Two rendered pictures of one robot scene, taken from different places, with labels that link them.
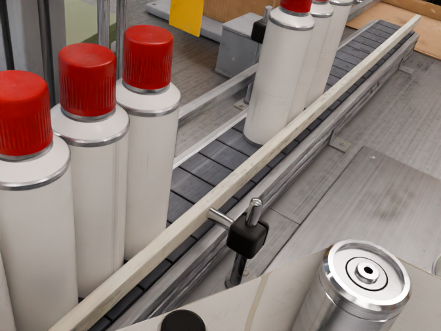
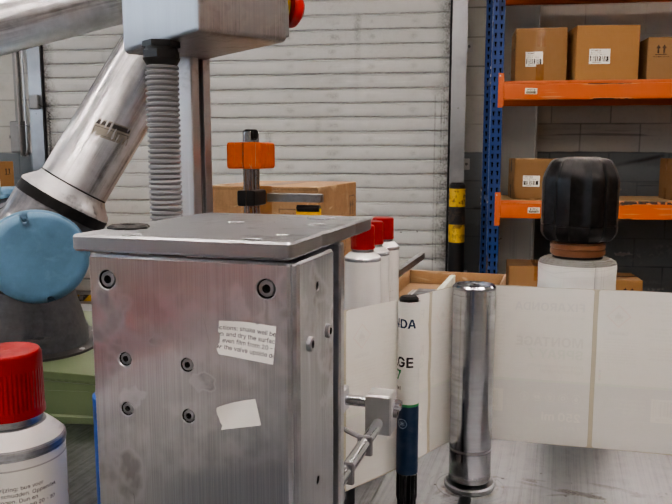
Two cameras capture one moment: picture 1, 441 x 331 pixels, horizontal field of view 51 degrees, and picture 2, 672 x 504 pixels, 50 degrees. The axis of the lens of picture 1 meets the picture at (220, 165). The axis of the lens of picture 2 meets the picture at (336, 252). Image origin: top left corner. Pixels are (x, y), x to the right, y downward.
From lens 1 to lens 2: 49 cm
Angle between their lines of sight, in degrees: 31
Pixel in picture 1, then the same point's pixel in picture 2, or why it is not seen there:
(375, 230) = not seen: hidden behind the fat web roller
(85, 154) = not seen: hidden behind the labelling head
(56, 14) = not seen: hidden behind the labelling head
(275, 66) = (361, 294)
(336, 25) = (393, 267)
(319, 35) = (384, 270)
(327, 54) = (393, 292)
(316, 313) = (459, 312)
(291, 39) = (368, 270)
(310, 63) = (384, 295)
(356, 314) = (476, 295)
